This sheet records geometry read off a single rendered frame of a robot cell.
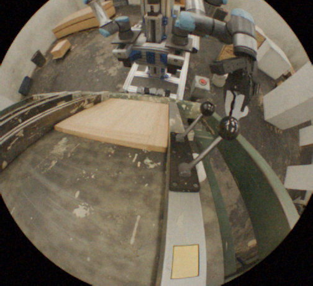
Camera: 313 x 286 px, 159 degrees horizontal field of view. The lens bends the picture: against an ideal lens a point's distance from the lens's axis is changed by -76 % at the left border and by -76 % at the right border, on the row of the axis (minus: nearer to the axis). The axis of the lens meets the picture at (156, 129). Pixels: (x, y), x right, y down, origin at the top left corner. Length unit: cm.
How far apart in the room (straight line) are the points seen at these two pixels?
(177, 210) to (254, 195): 24
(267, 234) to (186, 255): 22
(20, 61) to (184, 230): 592
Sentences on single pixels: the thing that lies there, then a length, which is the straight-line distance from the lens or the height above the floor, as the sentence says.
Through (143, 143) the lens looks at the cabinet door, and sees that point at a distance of 33.
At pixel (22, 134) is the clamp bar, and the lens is 47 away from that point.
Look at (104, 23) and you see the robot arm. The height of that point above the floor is 130.
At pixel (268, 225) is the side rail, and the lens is 33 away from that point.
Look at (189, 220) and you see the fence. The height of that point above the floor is 154.
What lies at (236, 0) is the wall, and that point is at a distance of 578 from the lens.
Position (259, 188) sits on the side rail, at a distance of 34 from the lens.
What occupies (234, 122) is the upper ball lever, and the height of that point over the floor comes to 154.
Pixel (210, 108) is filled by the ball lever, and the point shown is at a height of 144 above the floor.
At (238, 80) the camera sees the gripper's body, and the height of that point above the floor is 149.
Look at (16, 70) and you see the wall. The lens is 579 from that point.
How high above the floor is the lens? 168
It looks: 78 degrees down
